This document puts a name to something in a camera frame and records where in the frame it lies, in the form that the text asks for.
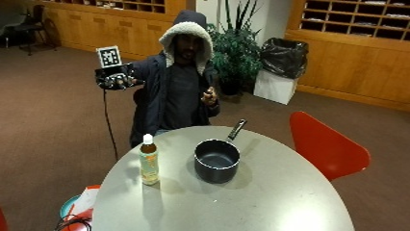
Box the white marker cube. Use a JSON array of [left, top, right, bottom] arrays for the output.
[[96, 45, 122, 69]]

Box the the person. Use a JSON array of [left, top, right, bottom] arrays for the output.
[[128, 9, 222, 148]]

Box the tea bottle with white cap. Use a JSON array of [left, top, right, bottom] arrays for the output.
[[138, 133, 161, 187]]

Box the black chair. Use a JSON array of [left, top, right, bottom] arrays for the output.
[[4, 4, 58, 57]]

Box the green potted plant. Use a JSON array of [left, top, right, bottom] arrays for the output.
[[206, 0, 263, 96]]

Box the white bin with black bag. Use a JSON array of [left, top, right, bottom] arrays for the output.
[[253, 37, 310, 106]]

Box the teal round stool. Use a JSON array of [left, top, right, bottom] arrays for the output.
[[58, 193, 82, 219]]

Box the red chair with papers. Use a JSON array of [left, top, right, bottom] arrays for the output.
[[58, 184, 102, 231]]

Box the wooden pigeonhole cabinet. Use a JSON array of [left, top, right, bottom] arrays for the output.
[[285, 0, 410, 113]]

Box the black glove cable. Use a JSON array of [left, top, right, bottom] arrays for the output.
[[101, 89, 120, 162]]

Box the wooden wall cabinet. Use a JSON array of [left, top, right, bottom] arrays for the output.
[[37, 0, 188, 62]]

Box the dark saucepan with handle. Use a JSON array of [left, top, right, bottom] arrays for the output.
[[193, 118, 249, 185]]

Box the black coiled cable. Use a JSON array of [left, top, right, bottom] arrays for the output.
[[53, 214, 93, 231]]

